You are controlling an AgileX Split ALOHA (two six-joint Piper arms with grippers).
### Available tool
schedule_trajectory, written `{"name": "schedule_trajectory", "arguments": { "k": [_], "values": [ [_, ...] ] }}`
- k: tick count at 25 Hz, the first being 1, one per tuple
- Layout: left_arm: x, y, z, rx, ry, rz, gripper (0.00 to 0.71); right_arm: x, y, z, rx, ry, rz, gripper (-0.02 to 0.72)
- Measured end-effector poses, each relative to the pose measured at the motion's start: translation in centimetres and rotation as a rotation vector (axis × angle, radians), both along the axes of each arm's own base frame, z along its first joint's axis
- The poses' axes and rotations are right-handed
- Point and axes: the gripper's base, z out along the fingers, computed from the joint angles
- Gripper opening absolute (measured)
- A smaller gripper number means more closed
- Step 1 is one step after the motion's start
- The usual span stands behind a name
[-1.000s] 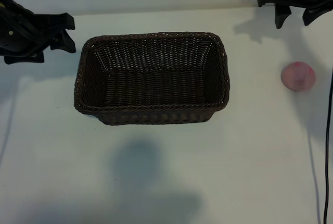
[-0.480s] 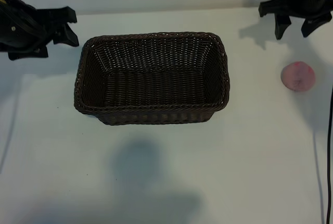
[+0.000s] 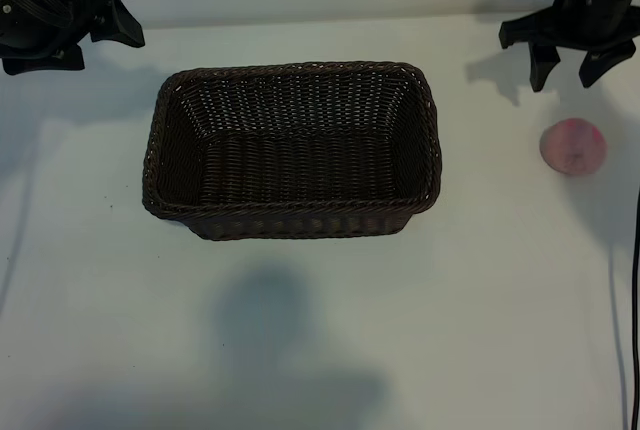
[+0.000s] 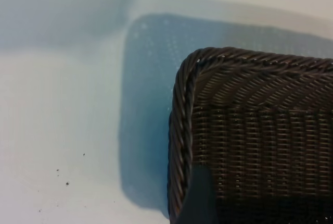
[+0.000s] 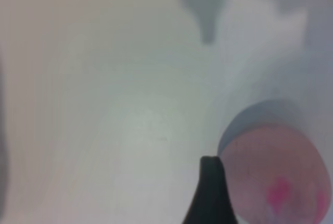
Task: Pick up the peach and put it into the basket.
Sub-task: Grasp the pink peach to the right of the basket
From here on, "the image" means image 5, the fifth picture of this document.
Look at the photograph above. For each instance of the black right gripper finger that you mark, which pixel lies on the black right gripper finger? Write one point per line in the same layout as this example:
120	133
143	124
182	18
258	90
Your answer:
210	198

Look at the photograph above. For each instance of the pink peach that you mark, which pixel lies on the pink peach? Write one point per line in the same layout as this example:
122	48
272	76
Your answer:
273	177

